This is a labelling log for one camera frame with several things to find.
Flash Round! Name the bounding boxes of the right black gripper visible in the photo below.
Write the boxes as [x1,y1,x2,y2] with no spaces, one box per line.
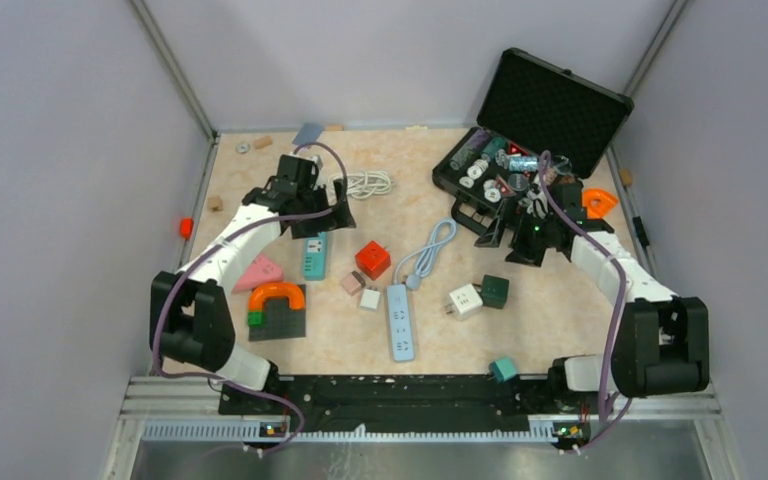
[476,198,559,267]

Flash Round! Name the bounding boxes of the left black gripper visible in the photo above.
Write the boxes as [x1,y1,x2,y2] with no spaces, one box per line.
[290,179,353,239]

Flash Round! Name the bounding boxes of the red cube socket adapter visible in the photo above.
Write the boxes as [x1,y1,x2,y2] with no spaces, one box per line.
[355,241,392,280]

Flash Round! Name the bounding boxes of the pink triangular power strip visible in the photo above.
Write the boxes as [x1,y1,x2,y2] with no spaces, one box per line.
[232,254,284,293]

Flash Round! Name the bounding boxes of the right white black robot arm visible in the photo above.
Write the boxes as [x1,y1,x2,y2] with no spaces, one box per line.
[452,182,710,412]

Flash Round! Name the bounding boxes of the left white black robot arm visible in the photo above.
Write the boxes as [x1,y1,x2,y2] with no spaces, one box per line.
[149,154,356,414]

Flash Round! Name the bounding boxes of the pink brown charger plug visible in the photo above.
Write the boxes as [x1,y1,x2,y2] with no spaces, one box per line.
[340,270,366,296]

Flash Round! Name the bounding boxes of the teal small plug adapter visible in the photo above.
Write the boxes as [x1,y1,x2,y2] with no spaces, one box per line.
[488,357,519,384]

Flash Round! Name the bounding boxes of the teal power strip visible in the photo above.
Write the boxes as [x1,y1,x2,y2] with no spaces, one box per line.
[302,232,328,281]

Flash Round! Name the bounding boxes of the dark green cube adapter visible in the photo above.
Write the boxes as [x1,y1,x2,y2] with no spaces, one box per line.
[479,275,510,309]

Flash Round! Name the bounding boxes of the white cube socket adapter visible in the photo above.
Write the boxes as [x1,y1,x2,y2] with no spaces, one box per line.
[444,284,483,320]

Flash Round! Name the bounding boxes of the orange arch block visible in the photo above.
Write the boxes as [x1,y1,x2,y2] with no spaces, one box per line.
[248,282,306,312]

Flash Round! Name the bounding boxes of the small white charger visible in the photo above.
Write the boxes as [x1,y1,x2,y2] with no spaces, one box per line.
[358,288,382,311]

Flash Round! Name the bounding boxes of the grey blue card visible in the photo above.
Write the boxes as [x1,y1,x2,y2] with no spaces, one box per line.
[292,122,325,146]

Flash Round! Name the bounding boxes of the orange arch toy right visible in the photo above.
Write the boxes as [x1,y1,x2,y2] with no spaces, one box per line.
[582,188,619,219]

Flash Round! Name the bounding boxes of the light blue power strip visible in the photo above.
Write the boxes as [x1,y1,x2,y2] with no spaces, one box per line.
[385,217,458,363]

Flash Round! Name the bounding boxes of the wooden block top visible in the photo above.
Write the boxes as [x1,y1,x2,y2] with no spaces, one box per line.
[252,135,273,149]

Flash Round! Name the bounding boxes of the wooden block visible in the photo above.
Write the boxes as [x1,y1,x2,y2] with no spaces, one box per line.
[618,168,633,188]
[252,135,273,149]

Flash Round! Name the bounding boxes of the dark grey building baseplate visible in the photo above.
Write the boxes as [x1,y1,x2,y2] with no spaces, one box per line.
[248,284,306,342]

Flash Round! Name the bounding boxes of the metal washer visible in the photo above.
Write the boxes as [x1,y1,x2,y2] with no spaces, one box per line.
[235,142,251,154]

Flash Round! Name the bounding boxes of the green small brick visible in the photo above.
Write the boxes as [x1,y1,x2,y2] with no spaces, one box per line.
[246,310,264,328]

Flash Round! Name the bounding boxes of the black open case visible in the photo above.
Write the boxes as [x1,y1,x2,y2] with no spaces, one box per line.
[431,48,634,237]

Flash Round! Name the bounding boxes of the wooden block right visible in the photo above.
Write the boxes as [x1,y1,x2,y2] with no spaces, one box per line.
[618,168,633,188]

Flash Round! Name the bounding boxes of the red orange clip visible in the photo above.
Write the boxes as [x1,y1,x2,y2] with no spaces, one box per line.
[178,217,194,240]

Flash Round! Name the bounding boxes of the white coiled cable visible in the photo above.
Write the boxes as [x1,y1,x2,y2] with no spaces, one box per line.
[326,170,395,201]

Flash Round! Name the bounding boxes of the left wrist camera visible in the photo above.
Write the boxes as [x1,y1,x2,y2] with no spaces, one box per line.
[306,154,323,171]

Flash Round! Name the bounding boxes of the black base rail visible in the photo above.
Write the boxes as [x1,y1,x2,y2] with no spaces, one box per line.
[218,374,614,435]

